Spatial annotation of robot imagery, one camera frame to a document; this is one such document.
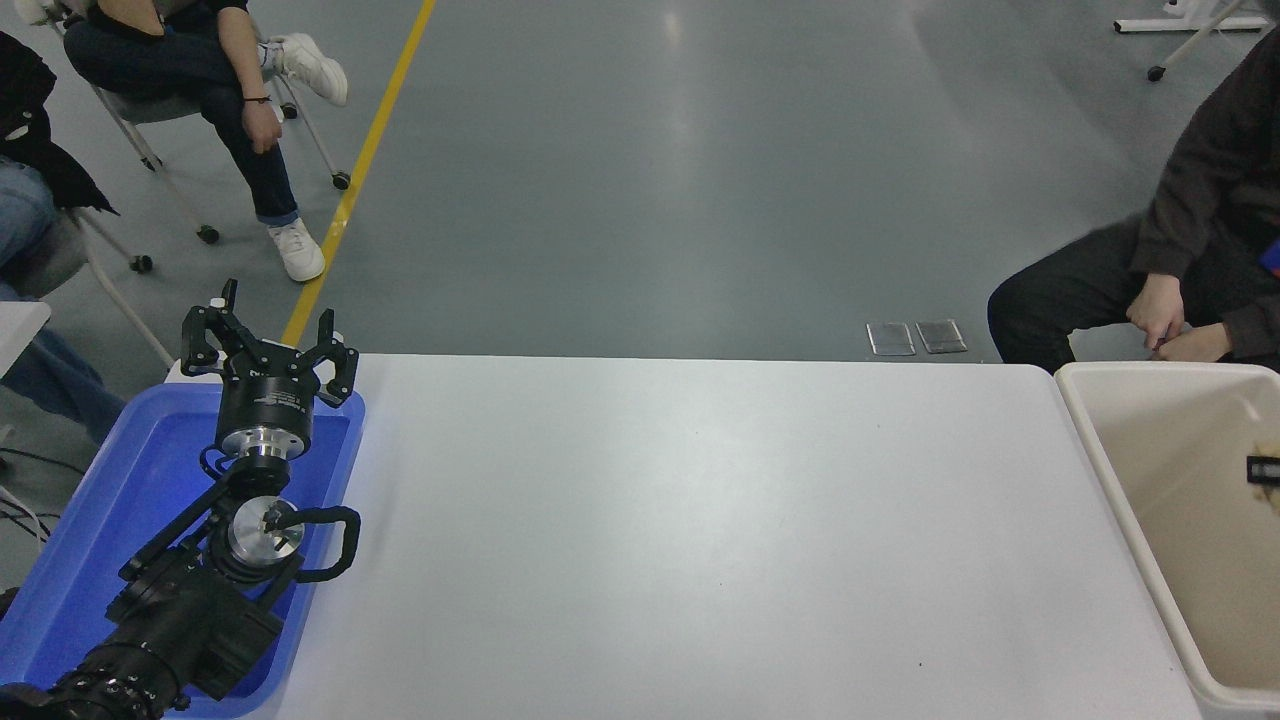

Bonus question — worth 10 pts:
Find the person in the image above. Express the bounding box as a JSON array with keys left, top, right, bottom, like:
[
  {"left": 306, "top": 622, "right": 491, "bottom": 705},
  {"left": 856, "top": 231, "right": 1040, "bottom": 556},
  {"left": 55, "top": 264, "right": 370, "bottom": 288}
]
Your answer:
[
  {"left": 987, "top": 28, "right": 1280, "bottom": 375},
  {"left": 62, "top": 0, "right": 349, "bottom": 283},
  {"left": 0, "top": 30, "right": 126, "bottom": 446}
]

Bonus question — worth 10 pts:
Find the black floor cable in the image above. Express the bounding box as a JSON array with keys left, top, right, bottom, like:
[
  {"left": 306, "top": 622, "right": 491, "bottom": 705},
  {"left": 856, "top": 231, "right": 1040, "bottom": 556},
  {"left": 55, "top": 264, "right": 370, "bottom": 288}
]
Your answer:
[{"left": 0, "top": 450, "right": 63, "bottom": 549}]

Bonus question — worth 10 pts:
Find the large pale bin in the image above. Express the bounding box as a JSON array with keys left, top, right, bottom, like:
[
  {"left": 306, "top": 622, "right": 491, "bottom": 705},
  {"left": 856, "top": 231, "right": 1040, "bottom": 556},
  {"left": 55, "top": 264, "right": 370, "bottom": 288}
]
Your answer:
[{"left": 1053, "top": 360, "right": 1280, "bottom": 720}]

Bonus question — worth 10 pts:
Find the grey wheeled chair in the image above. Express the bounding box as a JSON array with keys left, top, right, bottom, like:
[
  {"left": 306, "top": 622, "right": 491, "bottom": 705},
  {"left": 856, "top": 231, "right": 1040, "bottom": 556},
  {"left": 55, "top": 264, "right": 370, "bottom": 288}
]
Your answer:
[
  {"left": 28, "top": 205, "right": 176, "bottom": 371},
  {"left": 45, "top": 0, "right": 352, "bottom": 246}
]

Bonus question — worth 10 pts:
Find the small white table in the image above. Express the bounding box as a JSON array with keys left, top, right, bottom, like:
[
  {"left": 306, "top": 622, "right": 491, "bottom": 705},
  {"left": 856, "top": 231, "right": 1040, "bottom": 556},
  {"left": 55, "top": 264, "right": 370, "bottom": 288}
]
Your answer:
[{"left": 0, "top": 301, "right": 53, "bottom": 379}]

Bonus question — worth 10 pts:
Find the white wheeled stand base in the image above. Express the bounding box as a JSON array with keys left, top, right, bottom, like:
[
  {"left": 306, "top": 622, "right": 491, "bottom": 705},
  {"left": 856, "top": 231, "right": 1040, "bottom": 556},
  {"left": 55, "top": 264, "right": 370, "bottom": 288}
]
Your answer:
[{"left": 1114, "top": 0, "right": 1273, "bottom": 83}]

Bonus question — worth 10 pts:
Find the person's hand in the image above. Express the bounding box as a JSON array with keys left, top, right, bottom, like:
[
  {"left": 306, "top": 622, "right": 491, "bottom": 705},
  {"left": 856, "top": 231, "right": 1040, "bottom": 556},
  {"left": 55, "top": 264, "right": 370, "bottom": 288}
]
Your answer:
[
  {"left": 1150, "top": 321, "right": 1234, "bottom": 364},
  {"left": 1126, "top": 272, "right": 1188, "bottom": 349},
  {"left": 243, "top": 98, "right": 284, "bottom": 154}
]

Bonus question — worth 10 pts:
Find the blue plastic tray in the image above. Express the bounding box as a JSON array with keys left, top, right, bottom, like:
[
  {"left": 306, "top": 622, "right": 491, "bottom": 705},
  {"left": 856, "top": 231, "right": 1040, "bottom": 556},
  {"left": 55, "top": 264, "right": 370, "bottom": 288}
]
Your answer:
[{"left": 0, "top": 383, "right": 366, "bottom": 719}]

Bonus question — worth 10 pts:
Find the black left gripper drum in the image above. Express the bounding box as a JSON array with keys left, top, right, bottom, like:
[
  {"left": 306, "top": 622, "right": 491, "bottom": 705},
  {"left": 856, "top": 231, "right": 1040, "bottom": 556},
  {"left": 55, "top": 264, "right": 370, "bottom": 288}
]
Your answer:
[{"left": 216, "top": 341, "right": 324, "bottom": 434}]

